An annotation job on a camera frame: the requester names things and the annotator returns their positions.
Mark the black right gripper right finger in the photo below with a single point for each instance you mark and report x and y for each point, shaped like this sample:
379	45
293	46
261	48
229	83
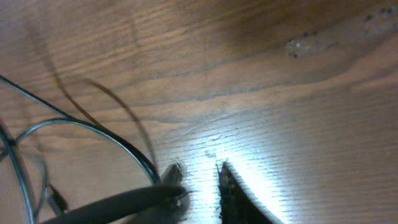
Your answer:
235	204

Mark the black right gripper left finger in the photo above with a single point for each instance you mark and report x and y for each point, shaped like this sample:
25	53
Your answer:
170	211

